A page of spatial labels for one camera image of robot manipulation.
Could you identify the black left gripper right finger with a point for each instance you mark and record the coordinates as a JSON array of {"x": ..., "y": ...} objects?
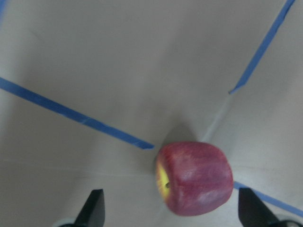
[{"x": 252, "y": 212}]

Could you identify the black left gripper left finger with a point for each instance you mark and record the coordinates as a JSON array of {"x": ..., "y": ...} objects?
[{"x": 92, "y": 213}]

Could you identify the red apple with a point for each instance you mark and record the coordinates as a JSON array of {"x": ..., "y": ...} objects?
[{"x": 193, "y": 178}]

